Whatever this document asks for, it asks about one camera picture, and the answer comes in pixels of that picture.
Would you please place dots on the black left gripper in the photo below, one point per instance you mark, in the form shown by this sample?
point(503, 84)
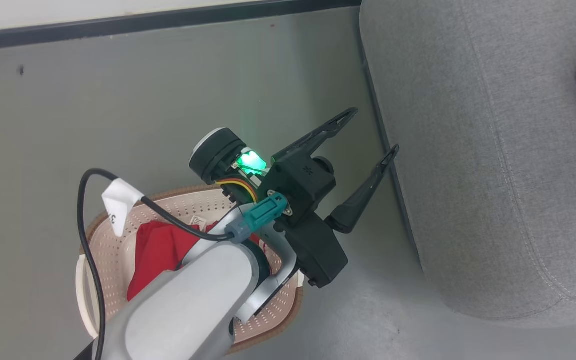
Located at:
point(318, 252)

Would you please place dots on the red garment with striped cuff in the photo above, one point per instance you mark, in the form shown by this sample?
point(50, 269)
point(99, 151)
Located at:
point(158, 250)

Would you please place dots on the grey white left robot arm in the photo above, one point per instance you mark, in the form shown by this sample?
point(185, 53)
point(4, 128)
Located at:
point(193, 310)

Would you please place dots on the grey fabric sofa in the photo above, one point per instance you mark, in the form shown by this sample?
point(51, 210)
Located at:
point(493, 150)

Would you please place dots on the beige perforated laundry basket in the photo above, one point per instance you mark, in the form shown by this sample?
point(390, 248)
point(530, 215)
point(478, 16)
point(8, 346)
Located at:
point(113, 260)

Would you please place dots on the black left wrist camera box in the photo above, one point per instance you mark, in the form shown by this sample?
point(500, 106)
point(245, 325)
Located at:
point(305, 180)

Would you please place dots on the teal left camera connector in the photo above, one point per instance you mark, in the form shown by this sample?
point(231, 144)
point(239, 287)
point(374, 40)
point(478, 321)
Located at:
point(263, 212)

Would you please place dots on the black wall baseboard strip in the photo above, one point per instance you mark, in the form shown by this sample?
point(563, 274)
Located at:
point(143, 22)

